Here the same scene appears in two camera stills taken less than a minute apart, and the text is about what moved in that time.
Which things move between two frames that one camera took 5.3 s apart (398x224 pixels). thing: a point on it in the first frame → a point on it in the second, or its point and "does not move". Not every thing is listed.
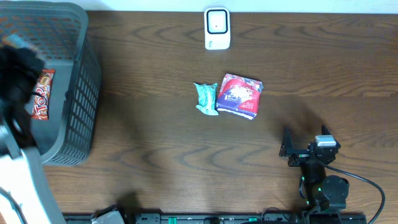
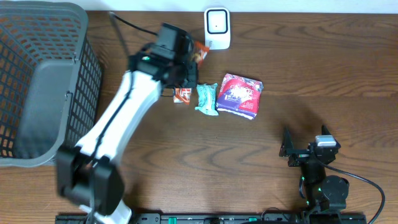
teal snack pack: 206,98 does not move
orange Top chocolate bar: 41,98 → 200,51
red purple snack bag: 239,96 does not move
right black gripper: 304,154 does not move
